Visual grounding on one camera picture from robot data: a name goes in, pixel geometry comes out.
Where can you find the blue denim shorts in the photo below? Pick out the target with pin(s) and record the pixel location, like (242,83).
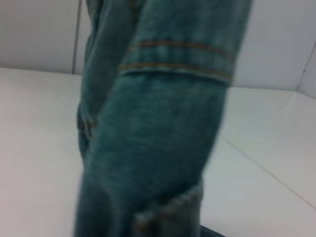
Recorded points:
(158,123)

